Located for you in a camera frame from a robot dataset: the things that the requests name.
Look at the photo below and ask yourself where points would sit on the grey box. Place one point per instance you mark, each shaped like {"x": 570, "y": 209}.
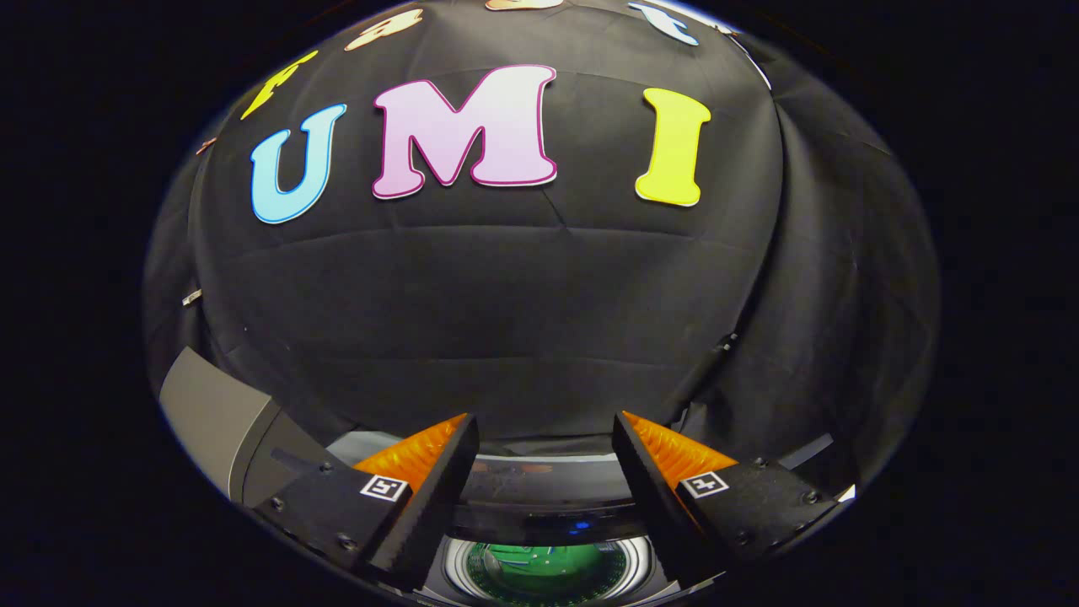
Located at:
{"x": 211, "y": 413}

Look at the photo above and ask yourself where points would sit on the silver spring clip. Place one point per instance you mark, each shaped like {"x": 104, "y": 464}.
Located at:
{"x": 192, "y": 297}

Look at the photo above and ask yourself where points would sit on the copper spring clip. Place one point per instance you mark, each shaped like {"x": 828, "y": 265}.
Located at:
{"x": 206, "y": 146}

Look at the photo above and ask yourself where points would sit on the washing machine with dark lid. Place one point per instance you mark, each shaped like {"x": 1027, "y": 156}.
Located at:
{"x": 548, "y": 497}

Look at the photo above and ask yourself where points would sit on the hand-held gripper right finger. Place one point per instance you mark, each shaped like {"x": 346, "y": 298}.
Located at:
{"x": 649, "y": 497}

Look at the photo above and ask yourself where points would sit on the black backdrop cloth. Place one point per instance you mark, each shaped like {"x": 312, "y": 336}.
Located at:
{"x": 506, "y": 320}

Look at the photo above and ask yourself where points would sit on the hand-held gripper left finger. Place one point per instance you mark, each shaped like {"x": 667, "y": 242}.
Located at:
{"x": 438, "y": 497}

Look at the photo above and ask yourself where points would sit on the green polo shirt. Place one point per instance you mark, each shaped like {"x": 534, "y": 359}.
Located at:
{"x": 582, "y": 561}

